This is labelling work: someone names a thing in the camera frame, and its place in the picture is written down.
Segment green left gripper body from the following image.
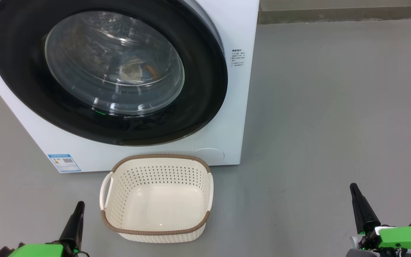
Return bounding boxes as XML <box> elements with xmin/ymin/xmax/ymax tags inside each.
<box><xmin>0</xmin><ymin>242</ymin><xmax>89</xmax><ymax>257</ymax></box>

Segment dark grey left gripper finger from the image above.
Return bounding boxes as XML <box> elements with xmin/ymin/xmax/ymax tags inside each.
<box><xmin>59</xmin><ymin>201</ymin><xmax>85</xmax><ymax>250</ymax></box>

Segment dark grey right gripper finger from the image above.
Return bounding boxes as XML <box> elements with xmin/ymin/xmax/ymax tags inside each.
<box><xmin>350</xmin><ymin>183</ymin><xmax>382</xmax><ymax>234</ymax></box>

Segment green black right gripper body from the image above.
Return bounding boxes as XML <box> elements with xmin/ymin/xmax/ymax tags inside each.
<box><xmin>346</xmin><ymin>223</ymin><xmax>411</xmax><ymax>257</ymax></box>

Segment black round glass washer door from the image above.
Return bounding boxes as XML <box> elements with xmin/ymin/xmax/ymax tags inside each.
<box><xmin>0</xmin><ymin>0</ymin><xmax>228</xmax><ymax>146</ymax></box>

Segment blue garment with cream lining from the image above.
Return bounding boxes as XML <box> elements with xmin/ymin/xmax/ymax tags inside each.
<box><xmin>118</xmin><ymin>59</ymin><xmax>159</xmax><ymax>84</ymax></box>

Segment white front-load washing machine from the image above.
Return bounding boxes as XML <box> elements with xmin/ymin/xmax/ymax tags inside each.
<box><xmin>0</xmin><ymin>0</ymin><xmax>260</xmax><ymax>174</ymax></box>

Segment blue energy label sticker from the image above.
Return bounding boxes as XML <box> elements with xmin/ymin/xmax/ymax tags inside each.
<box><xmin>47</xmin><ymin>154</ymin><xmax>81</xmax><ymax>172</ymax></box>

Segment cream laundry basket brown rim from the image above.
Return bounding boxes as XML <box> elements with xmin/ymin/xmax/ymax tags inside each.
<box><xmin>100</xmin><ymin>154</ymin><xmax>214</xmax><ymax>243</ymax></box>

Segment round white filter cover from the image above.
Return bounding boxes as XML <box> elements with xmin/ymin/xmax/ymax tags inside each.
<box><xmin>191</xmin><ymin>148</ymin><xmax>225</xmax><ymax>165</ymax></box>

